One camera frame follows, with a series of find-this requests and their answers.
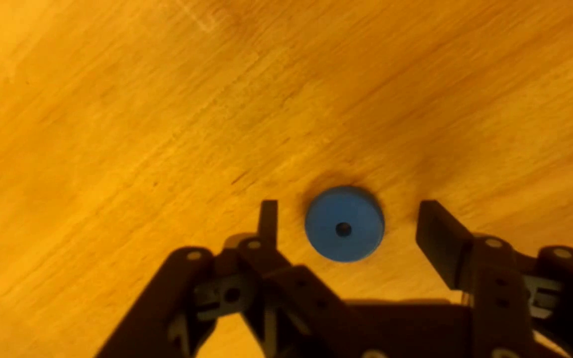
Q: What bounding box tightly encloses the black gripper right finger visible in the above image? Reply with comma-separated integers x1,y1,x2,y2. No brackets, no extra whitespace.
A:
414,199,573,358

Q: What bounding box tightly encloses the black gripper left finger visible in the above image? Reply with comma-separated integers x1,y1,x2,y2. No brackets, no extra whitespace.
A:
95,197,362,358

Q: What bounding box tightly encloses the blue disc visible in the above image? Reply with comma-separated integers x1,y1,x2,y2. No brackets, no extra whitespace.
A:
302,185,388,264

